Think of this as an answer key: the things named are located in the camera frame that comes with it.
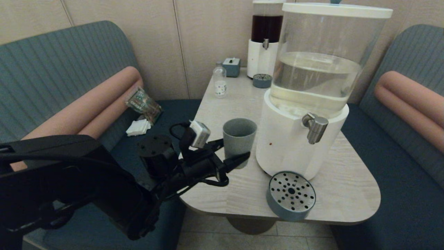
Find grey-blue plastic cup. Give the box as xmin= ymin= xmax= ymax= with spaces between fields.
xmin=223 ymin=118 xmax=258 ymax=169

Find metal dispenser tap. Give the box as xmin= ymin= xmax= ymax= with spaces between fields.
xmin=301 ymin=113 xmax=329 ymax=145

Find small clear glass bottle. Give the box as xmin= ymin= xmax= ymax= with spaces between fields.
xmin=213 ymin=62 xmax=228 ymax=99

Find large blue drip tray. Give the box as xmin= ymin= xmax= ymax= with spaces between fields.
xmin=266 ymin=171 xmax=316 ymax=222

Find white folded napkins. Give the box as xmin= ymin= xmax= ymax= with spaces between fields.
xmin=125 ymin=118 xmax=152 ymax=137

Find blue tissue box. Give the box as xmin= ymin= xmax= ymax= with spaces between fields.
xmin=222 ymin=57 xmax=241 ymax=78

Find small blue drip tray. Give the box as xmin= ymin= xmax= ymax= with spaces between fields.
xmin=253 ymin=74 xmax=273 ymax=89

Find clear printed snack packet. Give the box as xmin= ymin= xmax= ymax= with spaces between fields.
xmin=125 ymin=87 xmax=164 ymax=125

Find clear water dispenser white base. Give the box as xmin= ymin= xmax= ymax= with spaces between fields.
xmin=256 ymin=3 xmax=393 ymax=181

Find pink cylindrical bolster cushion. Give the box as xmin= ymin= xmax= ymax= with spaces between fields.
xmin=10 ymin=66 xmax=144 ymax=172
xmin=374 ymin=70 xmax=444 ymax=154

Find teal upholstered booth bench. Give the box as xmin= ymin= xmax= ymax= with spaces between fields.
xmin=0 ymin=20 xmax=202 ymax=250
xmin=331 ymin=24 xmax=444 ymax=250

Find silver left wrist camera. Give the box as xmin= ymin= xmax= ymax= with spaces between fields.
xmin=189 ymin=120 xmax=211 ymax=149

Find brass table pedestal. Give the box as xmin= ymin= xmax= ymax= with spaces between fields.
xmin=225 ymin=215 xmax=278 ymax=235

